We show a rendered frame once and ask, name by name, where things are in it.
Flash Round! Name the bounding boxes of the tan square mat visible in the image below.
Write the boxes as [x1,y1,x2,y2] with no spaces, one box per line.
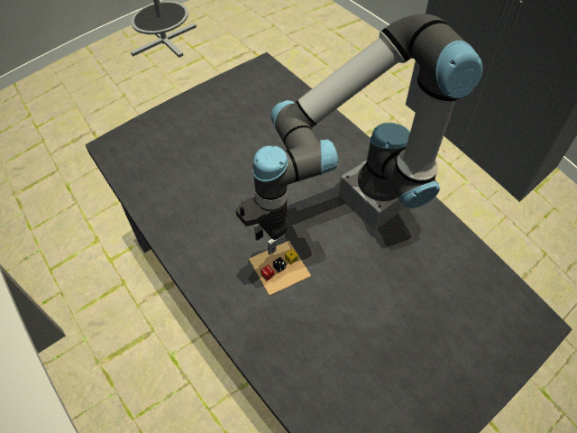
[249,241,311,295]

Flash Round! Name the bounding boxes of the black die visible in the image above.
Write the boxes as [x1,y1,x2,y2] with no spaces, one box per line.
[273,257,286,272]

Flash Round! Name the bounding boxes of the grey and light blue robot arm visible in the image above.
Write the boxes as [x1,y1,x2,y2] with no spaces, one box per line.
[252,14,482,208]

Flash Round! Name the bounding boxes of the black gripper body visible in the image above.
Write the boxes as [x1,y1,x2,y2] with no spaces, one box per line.
[235,191,287,240]

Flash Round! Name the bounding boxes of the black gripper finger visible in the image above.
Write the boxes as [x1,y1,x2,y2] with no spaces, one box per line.
[253,223,263,241]
[268,235,285,255]

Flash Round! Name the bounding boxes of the yellow die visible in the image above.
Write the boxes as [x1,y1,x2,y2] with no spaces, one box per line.
[285,249,298,264]

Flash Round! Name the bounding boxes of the red die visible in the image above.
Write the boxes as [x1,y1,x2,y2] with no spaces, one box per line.
[261,265,274,281]

